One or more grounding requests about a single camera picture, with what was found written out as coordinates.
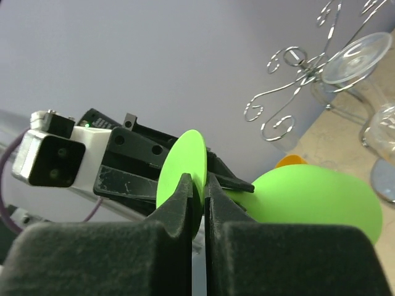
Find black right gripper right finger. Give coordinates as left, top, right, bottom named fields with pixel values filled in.
left=205, top=175, right=392, bottom=295

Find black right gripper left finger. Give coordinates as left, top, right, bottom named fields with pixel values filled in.
left=1, top=174, right=194, bottom=295

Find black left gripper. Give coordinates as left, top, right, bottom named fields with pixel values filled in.
left=92, top=112, right=255, bottom=216

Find green plastic goblet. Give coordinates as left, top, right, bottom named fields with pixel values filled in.
left=156, top=129, right=383, bottom=243

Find clear wine glass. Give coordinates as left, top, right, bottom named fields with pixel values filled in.
left=321, top=32, right=394, bottom=164

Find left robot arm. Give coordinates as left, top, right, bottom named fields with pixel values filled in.
left=78, top=109, right=177, bottom=216

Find orange plastic goblet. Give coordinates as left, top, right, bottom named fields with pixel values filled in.
left=275, top=154, right=308, bottom=168

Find silver wire wine glass rack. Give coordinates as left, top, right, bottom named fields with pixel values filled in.
left=243, top=0, right=395, bottom=204

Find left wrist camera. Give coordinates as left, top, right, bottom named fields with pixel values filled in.
left=12, top=110, right=111, bottom=194

